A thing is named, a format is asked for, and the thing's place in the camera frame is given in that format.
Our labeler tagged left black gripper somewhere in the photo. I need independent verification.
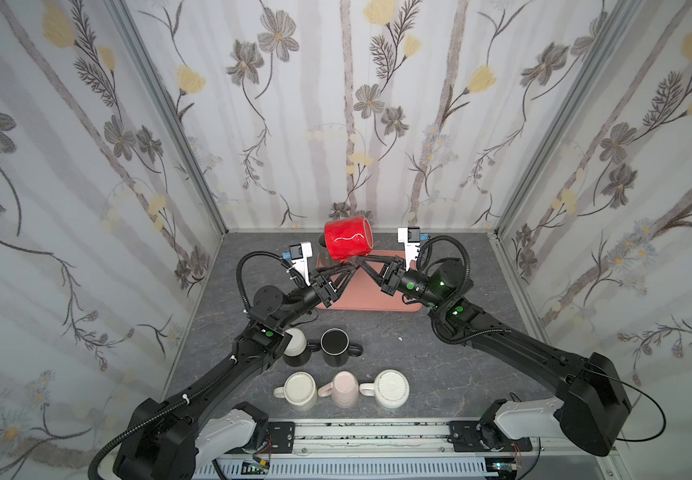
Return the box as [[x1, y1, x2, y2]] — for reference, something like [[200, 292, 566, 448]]
[[273, 262, 351, 332]]

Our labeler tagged red mug black handle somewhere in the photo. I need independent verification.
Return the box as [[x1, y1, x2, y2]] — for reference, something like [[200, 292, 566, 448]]
[[324, 215, 374, 261]]

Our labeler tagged tall grey mug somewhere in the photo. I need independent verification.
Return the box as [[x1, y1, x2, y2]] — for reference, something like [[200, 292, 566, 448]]
[[318, 235, 329, 266]]

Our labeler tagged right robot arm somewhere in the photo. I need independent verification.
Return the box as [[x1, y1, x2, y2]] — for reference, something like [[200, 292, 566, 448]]
[[356, 255, 632, 457]]

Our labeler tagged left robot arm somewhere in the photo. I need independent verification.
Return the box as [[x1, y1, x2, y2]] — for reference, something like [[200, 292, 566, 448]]
[[88, 262, 358, 479]]

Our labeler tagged black mug white base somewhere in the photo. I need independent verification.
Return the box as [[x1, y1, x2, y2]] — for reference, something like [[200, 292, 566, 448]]
[[283, 328, 320, 368]]

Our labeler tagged pink mug upside down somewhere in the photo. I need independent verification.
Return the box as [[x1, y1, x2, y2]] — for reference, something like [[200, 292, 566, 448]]
[[317, 371, 360, 409]]

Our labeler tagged cream mug upside down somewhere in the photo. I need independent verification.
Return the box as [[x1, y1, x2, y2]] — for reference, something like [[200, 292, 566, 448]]
[[273, 372, 318, 411]]

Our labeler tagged white ribbed mug upside down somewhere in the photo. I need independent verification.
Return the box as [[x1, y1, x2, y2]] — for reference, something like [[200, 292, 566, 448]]
[[359, 369, 410, 410]]

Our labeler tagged pink plastic tray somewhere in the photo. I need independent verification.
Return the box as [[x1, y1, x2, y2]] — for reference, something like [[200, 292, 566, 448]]
[[329, 269, 422, 312]]

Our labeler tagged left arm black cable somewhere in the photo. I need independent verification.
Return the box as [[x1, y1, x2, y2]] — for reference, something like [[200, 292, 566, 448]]
[[235, 250, 293, 313]]

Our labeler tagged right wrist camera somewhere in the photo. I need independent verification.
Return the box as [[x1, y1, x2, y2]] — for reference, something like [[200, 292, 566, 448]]
[[397, 227, 429, 267]]

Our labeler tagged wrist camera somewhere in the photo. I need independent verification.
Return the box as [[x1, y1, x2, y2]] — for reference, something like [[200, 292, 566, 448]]
[[282, 242, 313, 288], [397, 227, 429, 267]]

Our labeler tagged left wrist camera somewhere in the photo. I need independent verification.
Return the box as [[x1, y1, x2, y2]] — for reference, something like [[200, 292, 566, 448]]
[[282, 242, 313, 288]]

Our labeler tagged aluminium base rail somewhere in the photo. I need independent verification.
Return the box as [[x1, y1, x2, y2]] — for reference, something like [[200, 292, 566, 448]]
[[213, 417, 611, 463]]

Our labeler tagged white vented cable duct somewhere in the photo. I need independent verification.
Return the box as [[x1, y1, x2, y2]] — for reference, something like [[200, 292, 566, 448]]
[[217, 457, 498, 479]]

